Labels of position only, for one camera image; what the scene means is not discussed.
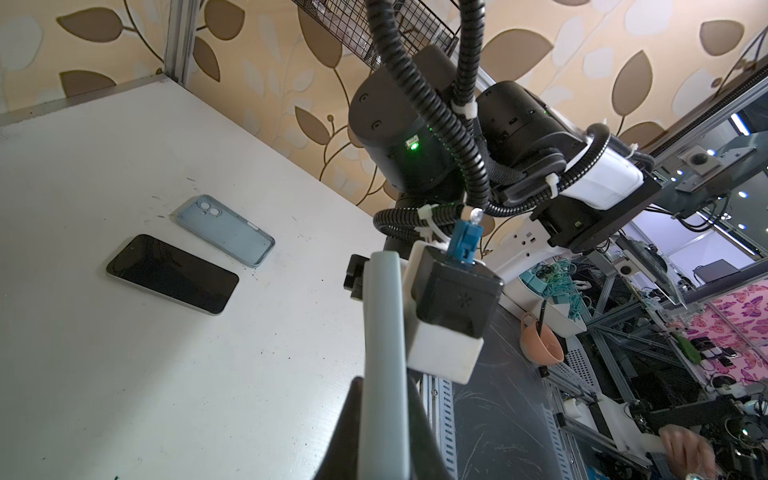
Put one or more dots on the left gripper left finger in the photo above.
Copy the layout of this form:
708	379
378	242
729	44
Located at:
341	458

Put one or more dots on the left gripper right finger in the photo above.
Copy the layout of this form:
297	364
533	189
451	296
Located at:
427	461

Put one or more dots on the black phone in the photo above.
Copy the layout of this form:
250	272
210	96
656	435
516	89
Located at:
383	451
166	270

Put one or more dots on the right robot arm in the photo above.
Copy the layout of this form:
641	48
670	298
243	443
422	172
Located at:
448	149

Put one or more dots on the pink bowl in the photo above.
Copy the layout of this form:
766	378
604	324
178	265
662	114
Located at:
541	347

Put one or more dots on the back wall wire basket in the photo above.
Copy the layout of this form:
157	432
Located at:
332	29

